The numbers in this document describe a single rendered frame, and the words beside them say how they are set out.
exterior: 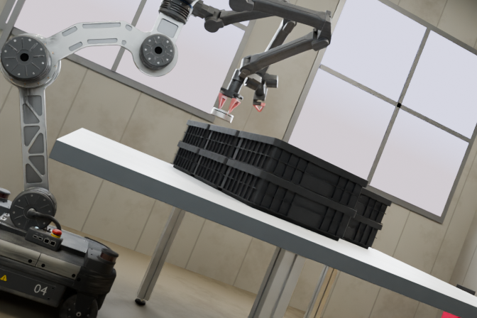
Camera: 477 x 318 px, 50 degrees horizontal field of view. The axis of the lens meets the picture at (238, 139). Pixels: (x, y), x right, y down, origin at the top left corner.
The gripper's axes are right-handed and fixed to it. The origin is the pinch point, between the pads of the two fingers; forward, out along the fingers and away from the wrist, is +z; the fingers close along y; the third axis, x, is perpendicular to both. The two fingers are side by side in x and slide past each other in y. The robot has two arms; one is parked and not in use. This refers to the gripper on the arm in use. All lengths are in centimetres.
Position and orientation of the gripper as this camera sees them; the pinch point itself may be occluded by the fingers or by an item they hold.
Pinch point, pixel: (223, 110)
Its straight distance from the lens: 238.6
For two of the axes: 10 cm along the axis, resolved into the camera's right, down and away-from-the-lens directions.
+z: -4.1, 9.1, -0.3
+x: -3.2, -1.7, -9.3
